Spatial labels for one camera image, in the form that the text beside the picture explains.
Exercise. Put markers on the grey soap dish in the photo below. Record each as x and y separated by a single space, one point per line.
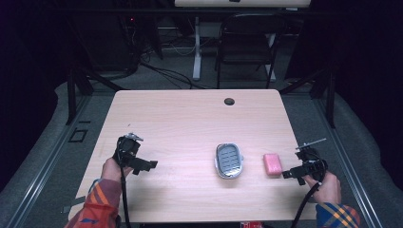
229 160

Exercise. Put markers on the white desk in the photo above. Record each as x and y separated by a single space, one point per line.
221 12

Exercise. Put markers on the black metal stand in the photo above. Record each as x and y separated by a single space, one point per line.
320 91
79 91

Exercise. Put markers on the person's right hand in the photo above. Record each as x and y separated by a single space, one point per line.
326 190

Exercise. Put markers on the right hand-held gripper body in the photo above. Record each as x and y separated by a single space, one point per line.
312 160

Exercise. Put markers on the pink soap bar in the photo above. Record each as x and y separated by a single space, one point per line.
272 164

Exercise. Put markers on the person's left hand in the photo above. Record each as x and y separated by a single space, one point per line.
111 169

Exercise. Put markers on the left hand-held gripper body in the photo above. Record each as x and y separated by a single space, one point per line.
127 148

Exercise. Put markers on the black table grommet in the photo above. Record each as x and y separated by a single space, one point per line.
229 101

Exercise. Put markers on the black folding chair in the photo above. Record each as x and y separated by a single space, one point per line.
247 47

